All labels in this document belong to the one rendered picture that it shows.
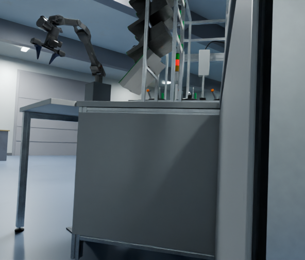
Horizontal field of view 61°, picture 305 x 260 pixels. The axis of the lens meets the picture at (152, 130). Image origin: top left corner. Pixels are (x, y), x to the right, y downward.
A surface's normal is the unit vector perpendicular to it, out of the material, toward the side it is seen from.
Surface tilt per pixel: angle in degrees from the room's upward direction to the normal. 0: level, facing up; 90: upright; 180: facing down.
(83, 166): 90
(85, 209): 90
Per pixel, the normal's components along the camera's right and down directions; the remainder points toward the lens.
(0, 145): 0.62, 0.00
